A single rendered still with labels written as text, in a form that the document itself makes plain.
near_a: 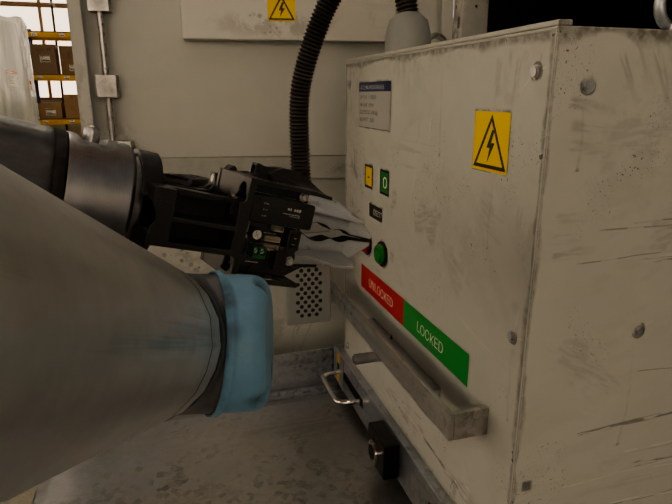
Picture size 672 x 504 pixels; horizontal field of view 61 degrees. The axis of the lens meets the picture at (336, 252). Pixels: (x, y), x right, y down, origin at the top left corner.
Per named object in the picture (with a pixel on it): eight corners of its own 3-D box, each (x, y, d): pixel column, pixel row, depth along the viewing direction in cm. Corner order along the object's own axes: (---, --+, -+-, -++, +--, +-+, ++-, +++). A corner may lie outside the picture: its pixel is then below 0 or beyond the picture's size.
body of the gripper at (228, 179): (303, 293, 41) (133, 276, 34) (256, 263, 48) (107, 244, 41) (328, 189, 40) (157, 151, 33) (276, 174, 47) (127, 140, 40)
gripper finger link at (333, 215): (399, 252, 47) (304, 236, 42) (360, 237, 52) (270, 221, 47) (409, 215, 47) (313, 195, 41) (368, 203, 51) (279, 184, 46)
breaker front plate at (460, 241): (491, 586, 52) (542, 29, 39) (339, 358, 97) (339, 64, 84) (504, 583, 52) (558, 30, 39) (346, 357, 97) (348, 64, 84)
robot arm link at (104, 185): (41, 234, 39) (61, 117, 38) (110, 243, 42) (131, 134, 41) (52, 262, 33) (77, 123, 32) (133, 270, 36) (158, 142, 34)
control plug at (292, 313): (286, 327, 86) (283, 214, 81) (280, 315, 91) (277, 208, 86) (335, 321, 88) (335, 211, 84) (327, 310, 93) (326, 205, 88)
